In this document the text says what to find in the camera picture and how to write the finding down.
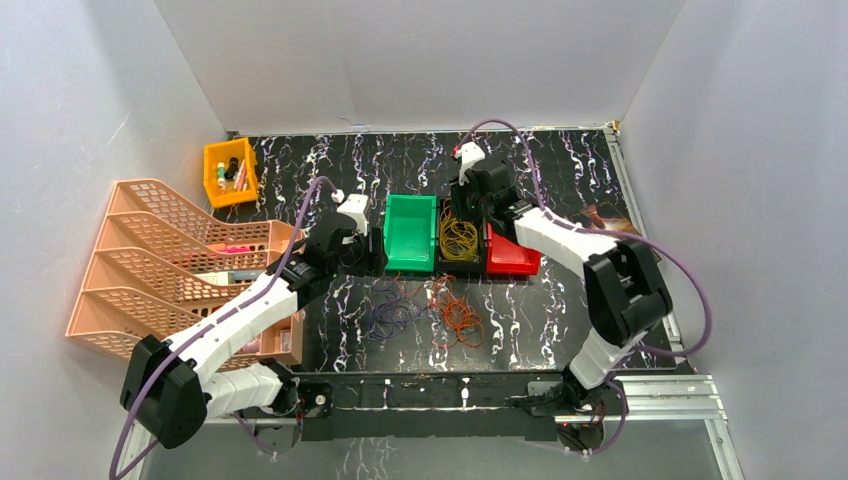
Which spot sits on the black plastic bin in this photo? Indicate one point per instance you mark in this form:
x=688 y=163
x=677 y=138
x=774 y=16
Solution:
x=460 y=245

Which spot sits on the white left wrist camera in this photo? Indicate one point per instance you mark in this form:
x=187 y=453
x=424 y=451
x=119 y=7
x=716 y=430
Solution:
x=355 y=207

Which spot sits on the peach plastic file rack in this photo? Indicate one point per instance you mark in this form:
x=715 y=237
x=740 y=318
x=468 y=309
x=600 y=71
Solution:
x=160 y=264

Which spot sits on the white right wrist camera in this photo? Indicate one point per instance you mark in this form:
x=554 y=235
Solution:
x=467 y=155

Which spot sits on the yellow plastic bin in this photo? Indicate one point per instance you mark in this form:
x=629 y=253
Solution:
x=229 y=173

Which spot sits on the aluminium table frame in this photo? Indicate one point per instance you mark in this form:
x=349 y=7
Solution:
x=172 y=386

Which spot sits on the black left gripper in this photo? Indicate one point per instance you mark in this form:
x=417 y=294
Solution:
x=370 y=250

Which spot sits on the red plastic bin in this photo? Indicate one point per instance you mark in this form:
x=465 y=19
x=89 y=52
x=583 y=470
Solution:
x=506 y=258

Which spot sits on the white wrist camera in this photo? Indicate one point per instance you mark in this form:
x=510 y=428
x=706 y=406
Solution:
x=355 y=207
x=467 y=155

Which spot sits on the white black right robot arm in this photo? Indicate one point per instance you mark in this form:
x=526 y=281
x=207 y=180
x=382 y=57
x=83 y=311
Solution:
x=625 y=292

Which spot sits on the dark paperback book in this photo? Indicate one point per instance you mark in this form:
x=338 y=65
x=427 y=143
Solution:
x=605 y=216

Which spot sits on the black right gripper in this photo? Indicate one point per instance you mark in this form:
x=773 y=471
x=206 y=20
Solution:
x=458 y=192

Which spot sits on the green plastic bin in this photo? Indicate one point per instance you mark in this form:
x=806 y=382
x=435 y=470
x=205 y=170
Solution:
x=410 y=232

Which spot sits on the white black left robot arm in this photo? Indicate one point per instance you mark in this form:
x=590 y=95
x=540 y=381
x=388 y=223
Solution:
x=173 y=386

